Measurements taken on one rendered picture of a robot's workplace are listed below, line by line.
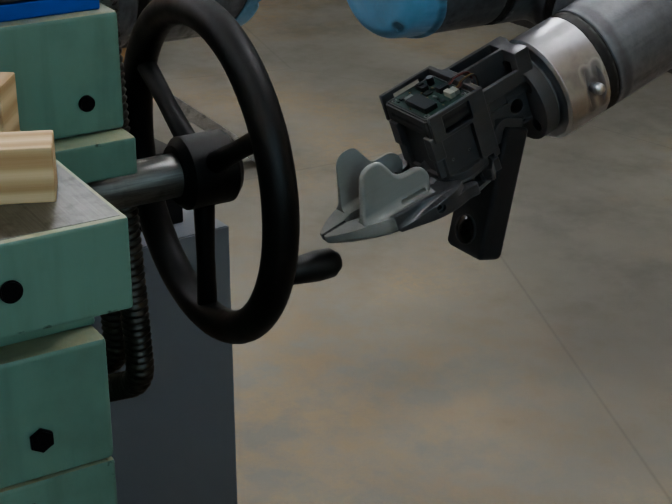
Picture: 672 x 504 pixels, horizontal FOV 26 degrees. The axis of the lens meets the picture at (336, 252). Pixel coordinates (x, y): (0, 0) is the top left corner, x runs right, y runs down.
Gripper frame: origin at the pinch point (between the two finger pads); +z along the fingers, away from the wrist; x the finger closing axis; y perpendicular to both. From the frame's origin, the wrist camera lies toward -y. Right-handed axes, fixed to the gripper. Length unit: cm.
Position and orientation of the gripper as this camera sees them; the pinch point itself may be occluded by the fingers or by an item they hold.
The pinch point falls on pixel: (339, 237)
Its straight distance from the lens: 113.3
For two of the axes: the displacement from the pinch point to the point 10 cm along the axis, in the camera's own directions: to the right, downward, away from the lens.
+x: 5.1, 3.4, -7.9
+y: -2.9, -7.9, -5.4
